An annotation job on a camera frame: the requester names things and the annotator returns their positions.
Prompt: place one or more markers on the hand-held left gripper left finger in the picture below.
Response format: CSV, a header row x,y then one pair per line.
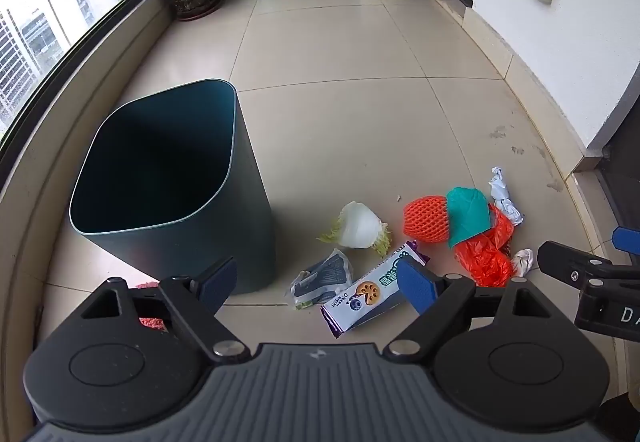
x,y
220,279

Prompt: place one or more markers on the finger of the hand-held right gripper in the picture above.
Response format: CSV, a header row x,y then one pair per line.
x,y
627,238
565,262

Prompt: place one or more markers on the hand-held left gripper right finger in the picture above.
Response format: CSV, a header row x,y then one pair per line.
x,y
420,287

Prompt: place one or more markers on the small white tissue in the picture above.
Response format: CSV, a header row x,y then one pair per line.
x,y
522,262

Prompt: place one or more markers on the white purple snack packet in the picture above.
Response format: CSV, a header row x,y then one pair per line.
x,y
365,302

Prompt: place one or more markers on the dark teal trash bin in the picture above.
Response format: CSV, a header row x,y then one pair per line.
x,y
240,222

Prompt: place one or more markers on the red plastic bag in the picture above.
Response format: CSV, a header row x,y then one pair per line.
x,y
482,262

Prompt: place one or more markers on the orange foam fruit net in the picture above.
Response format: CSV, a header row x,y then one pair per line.
x,y
425,219

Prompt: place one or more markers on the teal paper sheet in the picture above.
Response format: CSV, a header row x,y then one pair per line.
x,y
467,217

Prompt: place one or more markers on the napa cabbage piece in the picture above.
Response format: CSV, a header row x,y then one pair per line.
x,y
357,227

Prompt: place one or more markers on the large white tissue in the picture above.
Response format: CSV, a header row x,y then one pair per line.
x,y
500,192

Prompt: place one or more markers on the grey snack wrapper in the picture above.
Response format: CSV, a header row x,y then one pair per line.
x,y
322,274

